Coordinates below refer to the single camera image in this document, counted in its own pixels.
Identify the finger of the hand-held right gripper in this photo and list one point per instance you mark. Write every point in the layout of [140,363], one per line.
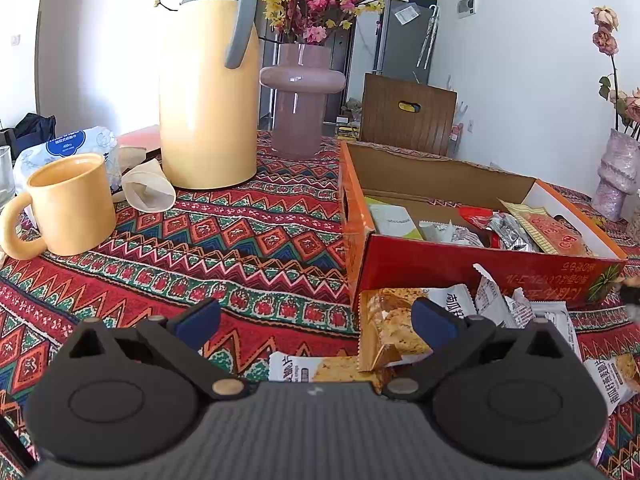
[631,291]

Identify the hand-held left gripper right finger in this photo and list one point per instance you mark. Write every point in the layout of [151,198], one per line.
[435,325]

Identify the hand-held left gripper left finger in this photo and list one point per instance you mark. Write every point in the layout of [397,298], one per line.
[195,322]

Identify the white orange biscuit packet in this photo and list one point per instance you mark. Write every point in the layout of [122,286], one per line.
[390,325]
[615,380]
[320,367]

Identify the red cardboard box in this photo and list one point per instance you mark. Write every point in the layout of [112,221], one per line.
[450,270]

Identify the white printed snack packet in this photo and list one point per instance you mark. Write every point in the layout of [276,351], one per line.
[555,325]
[500,300]

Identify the silver white snack packet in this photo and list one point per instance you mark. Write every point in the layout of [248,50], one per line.
[450,235]

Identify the large orange snack packet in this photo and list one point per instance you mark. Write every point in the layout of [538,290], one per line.
[550,230]

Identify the green white snack packet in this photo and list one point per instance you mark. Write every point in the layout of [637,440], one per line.
[392,220]

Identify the patterned red tablecloth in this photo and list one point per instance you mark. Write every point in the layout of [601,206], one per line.
[200,260]

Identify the pink textured vase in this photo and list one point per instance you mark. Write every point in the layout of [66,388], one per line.
[617,175]

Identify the crumpled paper cup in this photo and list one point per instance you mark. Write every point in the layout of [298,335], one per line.
[147,185]

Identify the yellow mug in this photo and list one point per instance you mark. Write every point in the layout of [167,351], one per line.
[70,210]

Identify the pink board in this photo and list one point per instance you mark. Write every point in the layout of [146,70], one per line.
[140,140]

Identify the wooden chair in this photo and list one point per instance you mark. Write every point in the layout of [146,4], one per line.
[395,125]

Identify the yellow thermos jug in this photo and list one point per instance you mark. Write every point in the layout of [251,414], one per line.
[210,110]

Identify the wet wipes pack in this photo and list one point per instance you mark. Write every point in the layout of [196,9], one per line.
[70,145]

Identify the rolling storage cart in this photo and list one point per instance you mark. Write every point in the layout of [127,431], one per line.
[348,122]

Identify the glass cup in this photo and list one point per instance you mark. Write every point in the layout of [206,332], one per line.
[6,180]

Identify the pink glass vase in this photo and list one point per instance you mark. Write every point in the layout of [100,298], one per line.
[300,105]

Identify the black bag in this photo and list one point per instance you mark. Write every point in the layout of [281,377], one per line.
[35,132]

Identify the dried pink roses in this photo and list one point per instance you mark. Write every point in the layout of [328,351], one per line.
[606,40]

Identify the dark wooden door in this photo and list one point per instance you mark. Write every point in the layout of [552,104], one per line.
[345,70]

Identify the grey refrigerator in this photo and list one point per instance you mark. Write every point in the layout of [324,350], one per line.
[400,45]

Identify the white umbrella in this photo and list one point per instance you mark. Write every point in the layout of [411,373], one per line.
[429,35]

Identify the white paper sheet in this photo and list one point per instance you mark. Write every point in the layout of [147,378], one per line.
[408,13]

